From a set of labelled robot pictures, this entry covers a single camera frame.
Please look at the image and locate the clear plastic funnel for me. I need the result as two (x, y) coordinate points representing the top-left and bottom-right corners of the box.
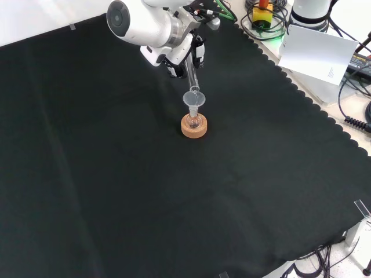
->
(182, 91), (206, 117)

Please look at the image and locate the black ribbed cable plug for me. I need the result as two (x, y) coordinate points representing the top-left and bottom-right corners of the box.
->
(344, 115), (371, 131)

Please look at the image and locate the black cable bundle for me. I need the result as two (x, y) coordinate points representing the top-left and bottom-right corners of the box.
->
(282, 243), (360, 278)

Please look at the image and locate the yellow stop button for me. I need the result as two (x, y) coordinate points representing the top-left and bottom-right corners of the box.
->
(251, 0), (274, 31)

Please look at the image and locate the black bench cloth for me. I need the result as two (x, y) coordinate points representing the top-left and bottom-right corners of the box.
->
(0, 0), (371, 278)

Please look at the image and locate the black power adapter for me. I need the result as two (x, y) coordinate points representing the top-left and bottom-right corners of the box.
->
(346, 52), (371, 78)

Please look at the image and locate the white box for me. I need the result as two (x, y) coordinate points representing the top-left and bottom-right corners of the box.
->
(278, 65), (346, 105)

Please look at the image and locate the clear glass graduated cylinder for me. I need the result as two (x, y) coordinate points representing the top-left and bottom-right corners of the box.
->
(185, 54), (201, 94)

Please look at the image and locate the green cable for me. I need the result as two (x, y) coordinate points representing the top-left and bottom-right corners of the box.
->
(239, 8), (290, 41)

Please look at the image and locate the brown cork ring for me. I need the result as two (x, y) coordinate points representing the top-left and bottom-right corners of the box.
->
(180, 113), (209, 139)

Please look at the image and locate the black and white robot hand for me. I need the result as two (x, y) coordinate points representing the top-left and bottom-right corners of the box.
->
(140, 34), (207, 79)

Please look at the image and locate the pale board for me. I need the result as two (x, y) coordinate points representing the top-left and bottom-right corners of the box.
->
(278, 24), (359, 86)

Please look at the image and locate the clear round-bottom flask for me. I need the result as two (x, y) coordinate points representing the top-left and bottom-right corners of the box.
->
(187, 109), (203, 130)

